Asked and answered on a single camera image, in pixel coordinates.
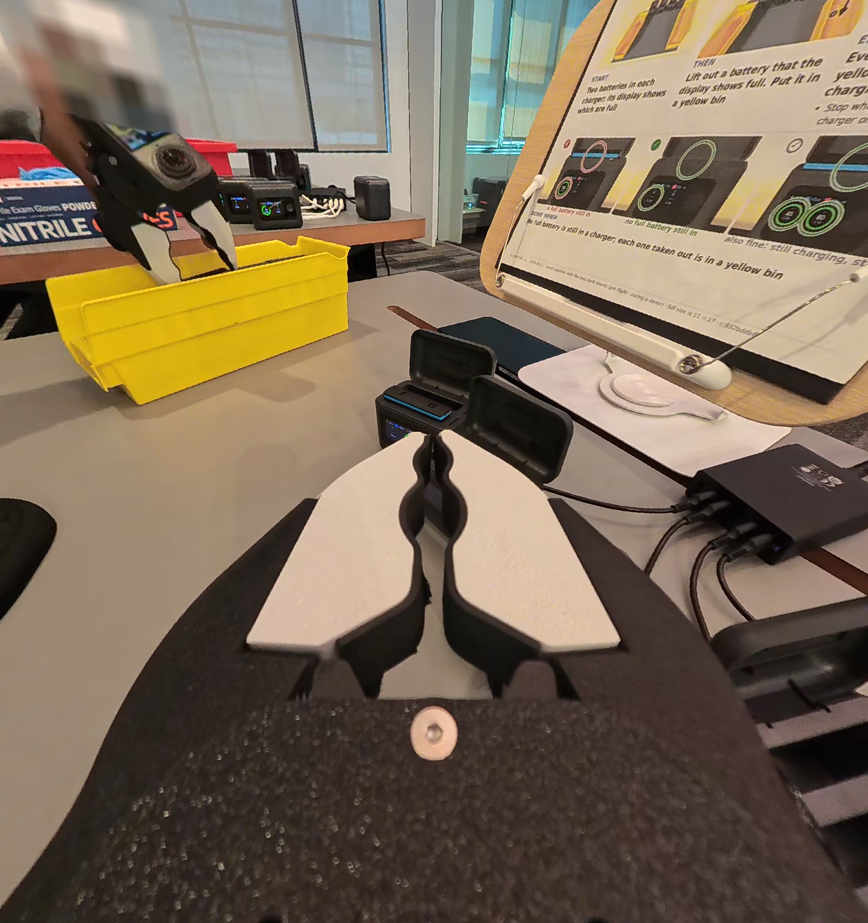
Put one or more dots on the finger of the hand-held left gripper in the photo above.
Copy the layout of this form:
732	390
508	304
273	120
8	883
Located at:
214	231
161	252

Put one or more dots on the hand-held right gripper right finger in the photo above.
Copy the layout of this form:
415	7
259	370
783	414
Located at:
527	562

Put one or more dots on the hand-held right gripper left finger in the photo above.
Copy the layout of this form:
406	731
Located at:
340	562

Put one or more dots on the yellow plastic bin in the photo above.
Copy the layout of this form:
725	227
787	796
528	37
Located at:
224	324

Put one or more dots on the black battery charger case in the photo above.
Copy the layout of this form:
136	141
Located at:
801	634
520	432
448	360
235	202
275	209

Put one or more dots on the black battery with blue edge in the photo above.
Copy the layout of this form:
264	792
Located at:
419	407

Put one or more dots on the person's left forearm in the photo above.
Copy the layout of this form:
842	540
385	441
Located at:
1	94

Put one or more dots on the person's left hand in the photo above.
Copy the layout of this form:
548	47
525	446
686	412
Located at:
69	151

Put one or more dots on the blue glove box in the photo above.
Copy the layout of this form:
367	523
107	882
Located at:
30	216

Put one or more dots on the small black box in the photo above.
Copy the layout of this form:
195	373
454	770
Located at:
372	198

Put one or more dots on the dark blue panel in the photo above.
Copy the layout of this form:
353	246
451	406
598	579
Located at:
506	346

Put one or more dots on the black power adapter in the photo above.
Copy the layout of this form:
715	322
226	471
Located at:
801	497

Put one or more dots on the dark rounded object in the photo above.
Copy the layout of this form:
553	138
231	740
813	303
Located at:
8	562

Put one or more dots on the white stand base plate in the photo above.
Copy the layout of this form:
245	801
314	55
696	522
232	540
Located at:
729	440

